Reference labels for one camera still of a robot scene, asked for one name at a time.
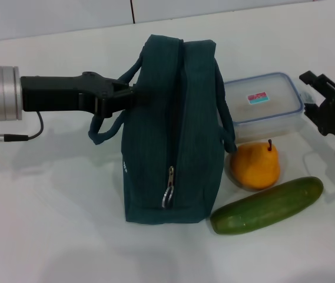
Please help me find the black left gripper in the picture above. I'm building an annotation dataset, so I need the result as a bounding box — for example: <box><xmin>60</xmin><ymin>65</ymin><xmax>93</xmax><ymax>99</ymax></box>
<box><xmin>19</xmin><ymin>70</ymin><xmax>137</xmax><ymax>119</ymax></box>

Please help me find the dark teal fabric lunch bag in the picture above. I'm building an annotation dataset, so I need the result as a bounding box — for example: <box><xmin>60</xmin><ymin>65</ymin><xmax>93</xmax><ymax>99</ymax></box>
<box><xmin>88</xmin><ymin>34</ymin><xmax>238</xmax><ymax>225</ymax></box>

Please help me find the clear plastic food container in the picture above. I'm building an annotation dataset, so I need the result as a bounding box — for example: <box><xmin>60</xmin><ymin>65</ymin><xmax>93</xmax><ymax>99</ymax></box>
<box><xmin>223</xmin><ymin>73</ymin><xmax>305</xmax><ymax>144</ymax></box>

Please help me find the yellow pear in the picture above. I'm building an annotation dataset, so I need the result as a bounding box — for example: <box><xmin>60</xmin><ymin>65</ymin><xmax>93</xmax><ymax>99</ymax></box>
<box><xmin>230</xmin><ymin>140</ymin><xmax>281</xmax><ymax>190</ymax></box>

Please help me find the green cucumber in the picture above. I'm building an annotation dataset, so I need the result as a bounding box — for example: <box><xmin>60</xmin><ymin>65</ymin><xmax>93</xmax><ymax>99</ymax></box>
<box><xmin>210</xmin><ymin>176</ymin><xmax>324</xmax><ymax>236</ymax></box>

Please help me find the left arm grey cable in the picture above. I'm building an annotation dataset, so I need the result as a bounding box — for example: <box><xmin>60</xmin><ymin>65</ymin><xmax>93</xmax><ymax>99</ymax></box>
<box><xmin>0</xmin><ymin>111</ymin><xmax>44</xmax><ymax>141</ymax></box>

